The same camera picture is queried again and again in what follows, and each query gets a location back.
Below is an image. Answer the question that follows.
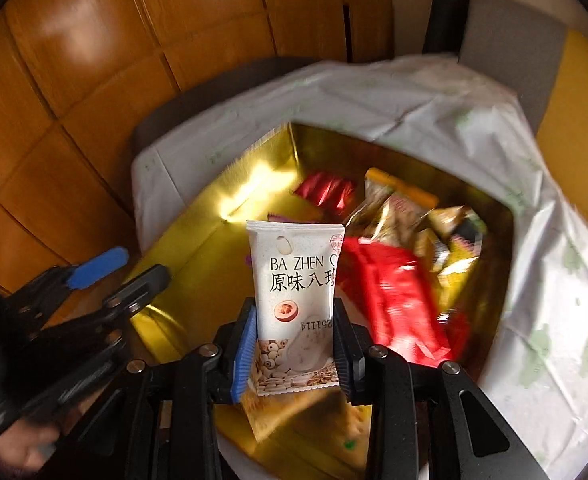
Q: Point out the white nut-print snack packet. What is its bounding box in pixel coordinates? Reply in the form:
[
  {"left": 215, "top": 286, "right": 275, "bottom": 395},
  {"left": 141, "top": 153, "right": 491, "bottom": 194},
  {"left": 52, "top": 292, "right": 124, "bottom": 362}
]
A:
[{"left": 246, "top": 220, "right": 345, "bottom": 397}]

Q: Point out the orange-edged clear snack packet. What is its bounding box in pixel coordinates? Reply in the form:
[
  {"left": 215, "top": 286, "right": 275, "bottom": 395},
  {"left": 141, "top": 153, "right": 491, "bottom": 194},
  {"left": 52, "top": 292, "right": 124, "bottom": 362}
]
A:
[{"left": 346, "top": 167, "right": 439, "bottom": 246}]

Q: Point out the wooden wardrobe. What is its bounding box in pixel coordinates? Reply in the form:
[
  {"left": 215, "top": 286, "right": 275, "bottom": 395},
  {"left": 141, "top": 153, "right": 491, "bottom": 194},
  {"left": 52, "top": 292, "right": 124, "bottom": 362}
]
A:
[{"left": 0, "top": 0, "right": 395, "bottom": 361}]

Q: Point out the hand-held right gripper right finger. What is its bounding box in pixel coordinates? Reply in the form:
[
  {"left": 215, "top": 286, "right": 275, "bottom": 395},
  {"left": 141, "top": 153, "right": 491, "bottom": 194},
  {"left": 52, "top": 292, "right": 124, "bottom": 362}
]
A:
[{"left": 331, "top": 297, "right": 550, "bottom": 480}]

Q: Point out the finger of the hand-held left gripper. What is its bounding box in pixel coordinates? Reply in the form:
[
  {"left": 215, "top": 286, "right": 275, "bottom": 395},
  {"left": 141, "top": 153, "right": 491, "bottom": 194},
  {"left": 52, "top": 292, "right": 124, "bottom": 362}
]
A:
[
  {"left": 4, "top": 246, "right": 129, "bottom": 331},
  {"left": 18, "top": 263, "right": 171, "bottom": 361}
]

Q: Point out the pastry snack packet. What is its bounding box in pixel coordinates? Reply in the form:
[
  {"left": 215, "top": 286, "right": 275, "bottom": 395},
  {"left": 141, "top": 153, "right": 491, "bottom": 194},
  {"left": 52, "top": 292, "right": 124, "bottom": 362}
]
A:
[{"left": 241, "top": 387, "right": 372, "bottom": 443}]

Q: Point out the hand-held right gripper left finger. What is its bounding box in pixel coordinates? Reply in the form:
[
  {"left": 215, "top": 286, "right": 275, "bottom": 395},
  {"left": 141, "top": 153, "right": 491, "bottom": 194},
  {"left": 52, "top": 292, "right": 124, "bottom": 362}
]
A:
[{"left": 64, "top": 297, "right": 259, "bottom": 480}]

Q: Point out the red snack packet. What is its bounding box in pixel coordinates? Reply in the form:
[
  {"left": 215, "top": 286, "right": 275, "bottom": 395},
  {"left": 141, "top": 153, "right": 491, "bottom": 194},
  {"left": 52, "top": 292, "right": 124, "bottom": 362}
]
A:
[
  {"left": 341, "top": 236, "right": 455, "bottom": 367},
  {"left": 441, "top": 307, "right": 472, "bottom": 361},
  {"left": 294, "top": 170, "right": 335, "bottom": 206},
  {"left": 324, "top": 177, "right": 359, "bottom": 218}
]

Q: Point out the person's left hand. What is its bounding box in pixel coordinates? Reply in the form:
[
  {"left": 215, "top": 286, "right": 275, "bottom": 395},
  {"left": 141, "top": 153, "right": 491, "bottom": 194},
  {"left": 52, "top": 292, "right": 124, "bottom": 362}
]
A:
[{"left": 0, "top": 415, "right": 62, "bottom": 470}]

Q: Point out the yellow gold snack packet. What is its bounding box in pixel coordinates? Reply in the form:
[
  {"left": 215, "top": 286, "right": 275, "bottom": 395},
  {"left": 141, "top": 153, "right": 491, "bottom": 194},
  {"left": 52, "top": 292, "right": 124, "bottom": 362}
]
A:
[{"left": 414, "top": 205, "right": 490, "bottom": 273}]

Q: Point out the grey yellow blue chair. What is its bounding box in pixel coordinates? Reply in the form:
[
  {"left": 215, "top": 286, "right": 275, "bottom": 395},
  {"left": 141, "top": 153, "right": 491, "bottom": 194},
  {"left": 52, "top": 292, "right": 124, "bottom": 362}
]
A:
[{"left": 456, "top": 0, "right": 588, "bottom": 241}]

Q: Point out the black rolled mat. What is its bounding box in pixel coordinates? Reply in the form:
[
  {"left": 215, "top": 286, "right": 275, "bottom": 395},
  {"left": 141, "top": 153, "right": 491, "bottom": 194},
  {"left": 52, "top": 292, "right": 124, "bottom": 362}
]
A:
[{"left": 421, "top": 0, "right": 477, "bottom": 56}]

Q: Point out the white plastic tablecloth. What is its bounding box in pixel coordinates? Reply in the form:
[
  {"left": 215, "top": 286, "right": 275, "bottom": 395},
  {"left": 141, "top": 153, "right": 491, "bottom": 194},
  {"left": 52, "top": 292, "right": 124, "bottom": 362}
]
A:
[{"left": 131, "top": 55, "right": 588, "bottom": 480}]

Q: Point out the gold tin box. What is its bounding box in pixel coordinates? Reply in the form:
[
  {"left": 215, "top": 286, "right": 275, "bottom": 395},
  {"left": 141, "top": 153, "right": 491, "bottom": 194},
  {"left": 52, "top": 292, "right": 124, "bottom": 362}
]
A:
[{"left": 128, "top": 121, "right": 517, "bottom": 480}]

